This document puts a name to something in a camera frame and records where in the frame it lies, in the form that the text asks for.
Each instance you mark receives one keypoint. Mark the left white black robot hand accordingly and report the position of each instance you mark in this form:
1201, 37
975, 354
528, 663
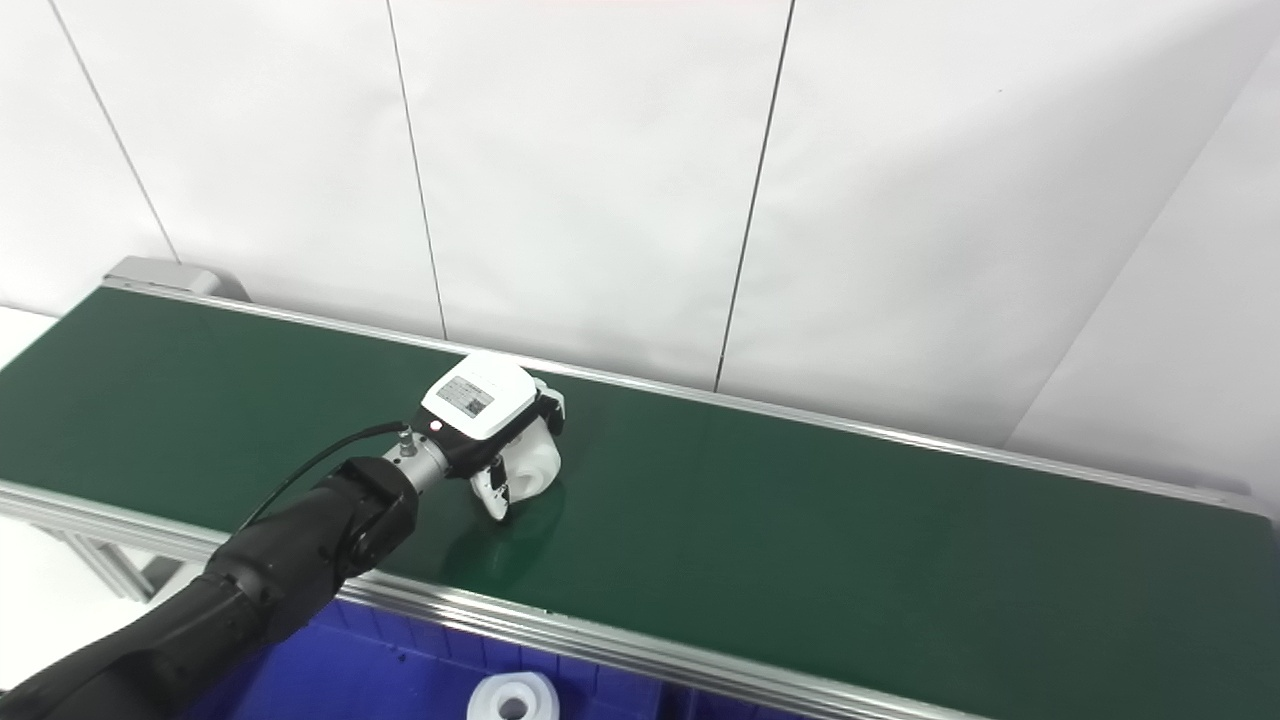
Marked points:
480, 395

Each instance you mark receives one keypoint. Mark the blue plastic bin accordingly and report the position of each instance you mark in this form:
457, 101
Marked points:
350, 660

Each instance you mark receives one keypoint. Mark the white round plastic part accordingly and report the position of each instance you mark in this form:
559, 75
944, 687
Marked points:
515, 698
535, 465

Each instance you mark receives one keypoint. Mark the aluminium conveyor leg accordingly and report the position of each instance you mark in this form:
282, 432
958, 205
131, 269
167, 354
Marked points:
110, 565

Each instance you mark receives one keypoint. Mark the green conveyor belt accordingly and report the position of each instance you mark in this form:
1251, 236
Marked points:
800, 520
600, 630

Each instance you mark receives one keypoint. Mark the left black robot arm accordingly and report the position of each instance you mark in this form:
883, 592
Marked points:
270, 570

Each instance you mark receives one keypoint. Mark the grey conveyor motor housing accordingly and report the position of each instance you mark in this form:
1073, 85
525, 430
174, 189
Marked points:
170, 273

